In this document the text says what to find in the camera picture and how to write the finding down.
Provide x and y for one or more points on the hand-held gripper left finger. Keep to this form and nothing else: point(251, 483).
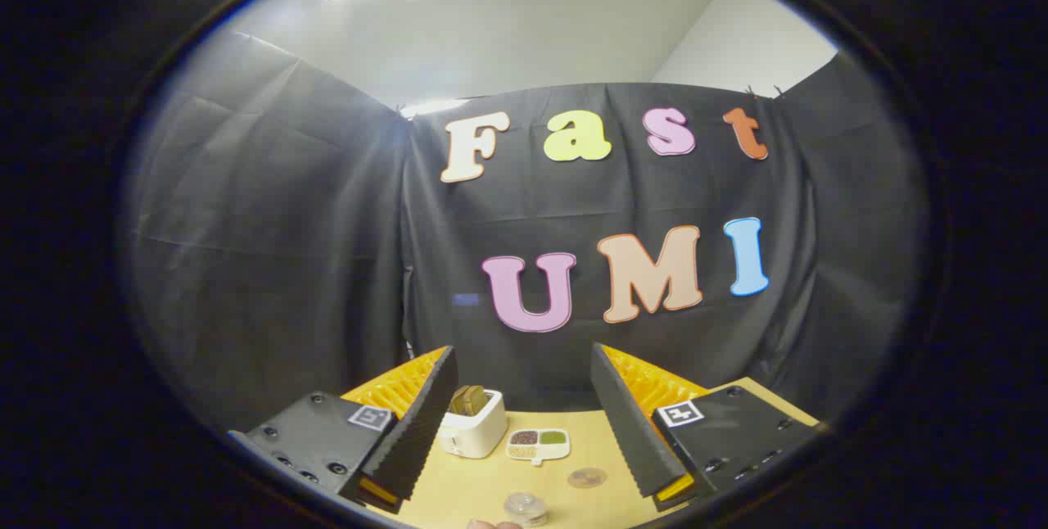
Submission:
point(422, 414)

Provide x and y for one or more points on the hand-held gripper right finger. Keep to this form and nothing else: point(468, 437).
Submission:
point(626, 422)

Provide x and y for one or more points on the round clear coaster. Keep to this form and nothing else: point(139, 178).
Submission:
point(587, 477)

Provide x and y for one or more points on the clear cup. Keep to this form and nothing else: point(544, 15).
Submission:
point(526, 508)

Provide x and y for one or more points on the brown bread slice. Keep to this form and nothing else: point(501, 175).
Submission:
point(458, 402)
point(476, 400)

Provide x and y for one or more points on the white toaster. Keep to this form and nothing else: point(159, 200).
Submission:
point(479, 433)

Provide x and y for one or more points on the wooden table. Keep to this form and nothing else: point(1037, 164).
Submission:
point(471, 488)

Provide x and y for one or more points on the white divided dish with grains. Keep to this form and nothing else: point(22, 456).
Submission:
point(538, 445)

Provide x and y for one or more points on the black backdrop cloth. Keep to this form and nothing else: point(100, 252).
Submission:
point(270, 267)

